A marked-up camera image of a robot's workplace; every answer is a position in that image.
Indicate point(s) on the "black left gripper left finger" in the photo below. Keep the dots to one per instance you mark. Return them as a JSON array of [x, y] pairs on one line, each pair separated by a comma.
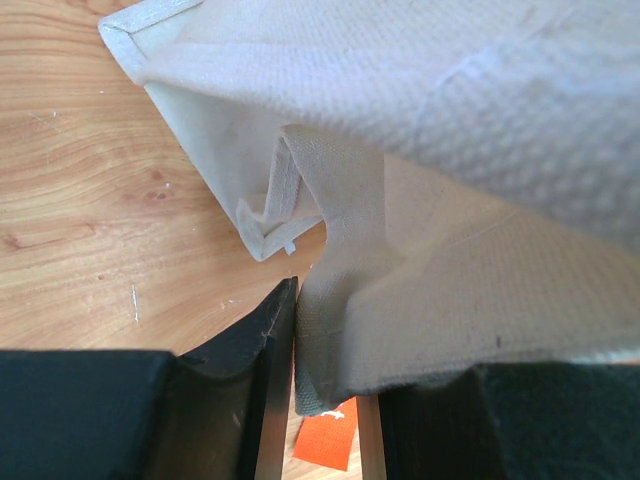
[[219, 411]]

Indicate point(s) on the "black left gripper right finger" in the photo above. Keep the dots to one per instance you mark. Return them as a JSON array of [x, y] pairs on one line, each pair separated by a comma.
[[516, 421]]

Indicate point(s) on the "beige canvas tote bag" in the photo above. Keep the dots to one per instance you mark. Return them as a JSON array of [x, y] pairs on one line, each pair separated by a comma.
[[475, 165]]

